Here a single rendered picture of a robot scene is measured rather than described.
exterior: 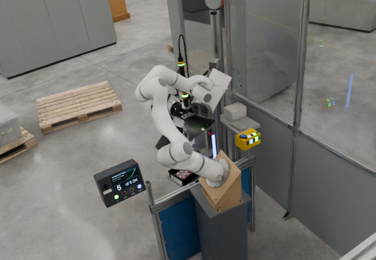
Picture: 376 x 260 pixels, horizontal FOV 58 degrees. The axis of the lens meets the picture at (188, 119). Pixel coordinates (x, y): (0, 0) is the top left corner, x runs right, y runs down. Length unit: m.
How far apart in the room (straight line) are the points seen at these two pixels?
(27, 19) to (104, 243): 5.34
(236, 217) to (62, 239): 1.90
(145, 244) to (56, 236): 0.90
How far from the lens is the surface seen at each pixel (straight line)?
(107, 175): 2.05
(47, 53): 7.91
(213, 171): 2.04
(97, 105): 5.36
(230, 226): 2.30
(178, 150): 1.83
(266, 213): 3.42
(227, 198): 2.11
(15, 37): 7.68
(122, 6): 10.79
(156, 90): 1.86
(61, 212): 3.87
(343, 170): 2.62
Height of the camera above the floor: 2.51
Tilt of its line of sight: 31 degrees down
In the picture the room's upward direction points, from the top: 7 degrees counter-clockwise
